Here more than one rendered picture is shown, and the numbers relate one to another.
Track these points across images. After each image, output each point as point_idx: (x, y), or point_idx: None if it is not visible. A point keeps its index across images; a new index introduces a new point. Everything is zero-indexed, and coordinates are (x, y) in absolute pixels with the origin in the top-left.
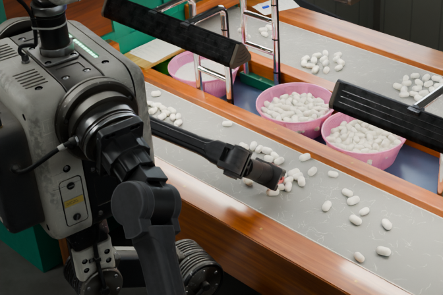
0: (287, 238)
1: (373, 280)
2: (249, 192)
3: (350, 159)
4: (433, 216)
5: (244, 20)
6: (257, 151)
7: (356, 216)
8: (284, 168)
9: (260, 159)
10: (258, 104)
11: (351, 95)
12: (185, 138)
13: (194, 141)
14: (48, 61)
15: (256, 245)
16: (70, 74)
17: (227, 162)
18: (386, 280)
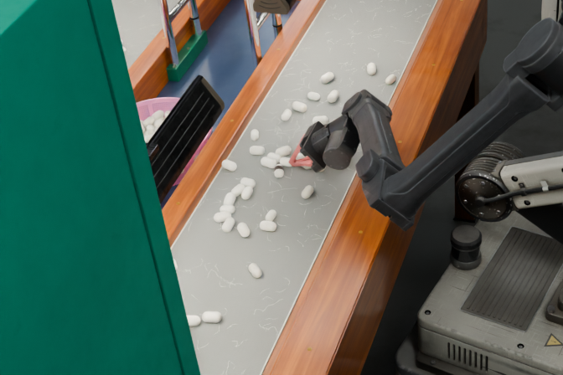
0: (401, 120)
1: (425, 56)
2: (325, 187)
3: (224, 124)
4: (291, 61)
5: None
6: (235, 208)
7: (333, 92)
8: (256, 178)
9: (305, 143)
10: None
11: None
12: (384, 123)
13: (383, 118)
14: None
15: (424, 143)
16: None
17: (384, 105)
18: (408, 61)
